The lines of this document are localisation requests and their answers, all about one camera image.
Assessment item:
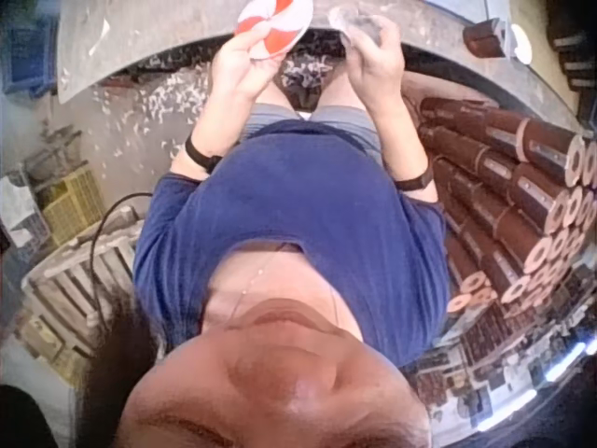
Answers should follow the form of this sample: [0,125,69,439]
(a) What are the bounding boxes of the person's right hand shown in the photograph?
[342,14,406,97]

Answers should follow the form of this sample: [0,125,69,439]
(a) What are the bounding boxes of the person's left hand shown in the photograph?
[212,21,293,102]

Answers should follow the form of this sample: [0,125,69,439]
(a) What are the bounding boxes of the clear plastic wrapper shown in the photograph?
[326,3,388,50]

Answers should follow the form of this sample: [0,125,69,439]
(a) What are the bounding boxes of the red and white swirl disc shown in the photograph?
[235,0,315,63]

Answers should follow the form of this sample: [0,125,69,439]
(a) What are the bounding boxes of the person's legs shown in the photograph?
[245,68,384,164]

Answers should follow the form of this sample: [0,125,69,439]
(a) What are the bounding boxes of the brown roll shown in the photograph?
[461,17,509,60]

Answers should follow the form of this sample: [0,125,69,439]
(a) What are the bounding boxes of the black wrist band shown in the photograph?
[184,133,224,175]
[394,161,434,192]

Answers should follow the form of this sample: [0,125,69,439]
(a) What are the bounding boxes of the heap of white paper scraps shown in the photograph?
[90,44,337,160]

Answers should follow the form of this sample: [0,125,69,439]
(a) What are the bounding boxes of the stack of brown rolls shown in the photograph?
[404,92,597,323]

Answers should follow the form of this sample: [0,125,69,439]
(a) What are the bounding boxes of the yellow plastic crate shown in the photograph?
[35,165,107,247]

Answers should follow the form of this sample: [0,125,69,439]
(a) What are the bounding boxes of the blue plastic crate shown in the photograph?
[0,18,62,97]

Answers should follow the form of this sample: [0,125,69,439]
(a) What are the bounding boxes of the white wooden pallet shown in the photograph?
[21,218,146,360]

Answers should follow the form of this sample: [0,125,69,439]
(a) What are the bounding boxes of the black cable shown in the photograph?
[88,190,156,323]

